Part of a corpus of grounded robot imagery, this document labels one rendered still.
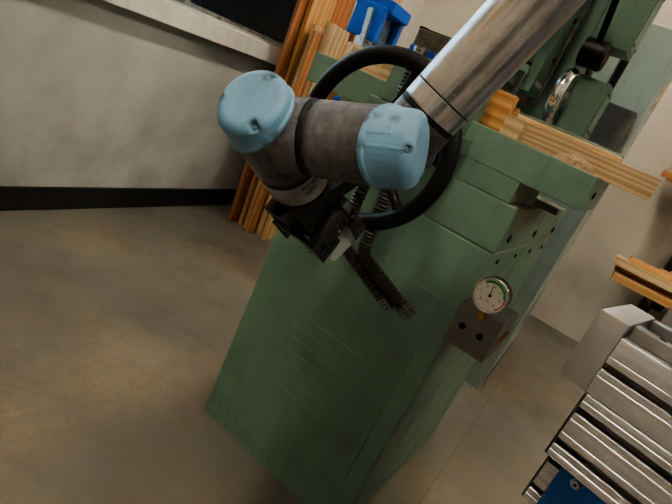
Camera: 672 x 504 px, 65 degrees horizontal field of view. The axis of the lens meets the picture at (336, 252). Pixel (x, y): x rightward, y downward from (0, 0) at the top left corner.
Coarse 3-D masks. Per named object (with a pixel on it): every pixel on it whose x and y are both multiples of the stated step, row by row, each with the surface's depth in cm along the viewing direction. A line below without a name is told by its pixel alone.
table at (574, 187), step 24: (312, 72) 109; (360, 72) 103; (360, 96) 103; (480, 144) 92; (504, 144) 90; (504, 168) 90; (528, 168) 88; (552, 168) 86; (576, 168) 84; (552, 192) 86; (576, 192) 84; (600, 192) 97
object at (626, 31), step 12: (624, 0) 108; (636, 0) 107; (648, 0) 106; (660, 0) 107; (624, 12) 108; (636, 12) 107; (648, 12) 106; (600, 24) 110; (612, 24) 109; (624, 24) 108; (636, 24) 107; (648, 24) 110; (612, 36) 109; (624, 36) 108; (636, 36) 108; (624, 48) 108; (636, 48) 113; (624, 60) 116
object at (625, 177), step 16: (528, 128) 102; (528, 144) 102; (544, 144) 101; (560, 144) 99; (576, 144) 98; (592, 160) 97; (608, 160) 95; (608, 176) 96; (624, 176) 94; (640, 176) 93; (640, 192) 93
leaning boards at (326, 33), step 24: (312, 0) 232; (336, 0) 245; (312, 24) 239; (336, 24) 260; (288, 48) 238; (312, 48) 232; (336, 48) 241; (288, 72) 242; (240, 192) 257; (264, 192) 253; (240, 216) 263; (264, 216) 258
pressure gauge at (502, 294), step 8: (480, 280) 87; (488, 280) 87; (496, 280) 86; (504, 280) 87; (472, 288) 88; (480, 288) 87; (488, 288) 87; (496, 288) 86; (504, 288) 85; (472, 296) 88; (480, 296) 87; (496, 296) 86; (504, 296) 85; (512, 296) 87; (480, 304) 88; (488, 304) 87; (496, 304) 86; (504, 304) 86; (480, 312) 90; (488, 312) 87; (496, 312) 86
